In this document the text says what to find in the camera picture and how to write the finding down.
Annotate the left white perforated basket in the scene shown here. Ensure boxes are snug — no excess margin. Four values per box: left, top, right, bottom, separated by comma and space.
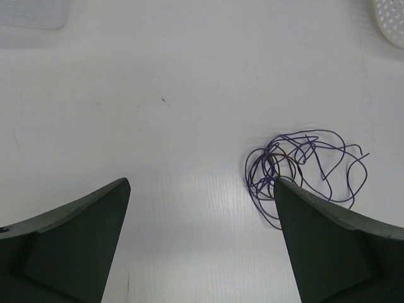
1, 0, 69, 30

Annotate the cable bundle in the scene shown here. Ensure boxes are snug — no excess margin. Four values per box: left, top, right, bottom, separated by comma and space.
245, 128, 370, 230

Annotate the white perforated basket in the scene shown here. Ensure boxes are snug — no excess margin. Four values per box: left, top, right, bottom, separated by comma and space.
372, 0, 404, 49
1, 0, 69, 30

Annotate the middle white perforated basket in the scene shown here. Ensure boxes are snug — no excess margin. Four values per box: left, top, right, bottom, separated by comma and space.
372, 0, 404, 49

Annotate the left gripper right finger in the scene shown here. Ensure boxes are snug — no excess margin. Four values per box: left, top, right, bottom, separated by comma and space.
274, 178, 403, 302

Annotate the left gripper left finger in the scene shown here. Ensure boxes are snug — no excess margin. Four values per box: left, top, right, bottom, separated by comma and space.
1, 178, 131, 302

